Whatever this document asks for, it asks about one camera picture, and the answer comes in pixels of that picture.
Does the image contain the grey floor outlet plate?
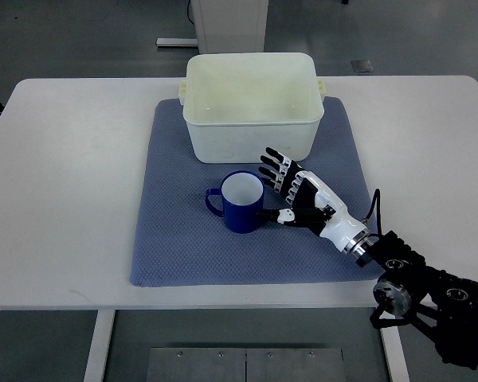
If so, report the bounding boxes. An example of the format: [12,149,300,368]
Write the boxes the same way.
[351,60,374,73]

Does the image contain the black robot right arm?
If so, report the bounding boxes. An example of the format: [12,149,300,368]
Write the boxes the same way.
[354,230,478,370]

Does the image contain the blue textured mat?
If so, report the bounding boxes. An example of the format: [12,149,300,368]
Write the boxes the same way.
[130,99,382,287]

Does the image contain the white table right leg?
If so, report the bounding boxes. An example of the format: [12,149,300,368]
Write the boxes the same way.
[380,326,410,382]

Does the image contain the white plastic box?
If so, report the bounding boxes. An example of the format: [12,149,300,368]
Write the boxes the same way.
[179,53,326,164]

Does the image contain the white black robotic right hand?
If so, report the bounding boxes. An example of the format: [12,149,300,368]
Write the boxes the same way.
[257,147,368,257]

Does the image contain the white table left leg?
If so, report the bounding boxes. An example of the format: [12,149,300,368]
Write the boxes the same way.
[83,310,116,382]

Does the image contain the blue mug white inside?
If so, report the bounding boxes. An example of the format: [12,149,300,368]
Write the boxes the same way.
[205,170,264,234]

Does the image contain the white pedestal column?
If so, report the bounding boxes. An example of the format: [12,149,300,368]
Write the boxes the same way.
[156,0,270,54]

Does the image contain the white table leg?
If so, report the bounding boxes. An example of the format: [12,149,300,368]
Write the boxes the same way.
[83,310,116,382]
[380,326,410,382]

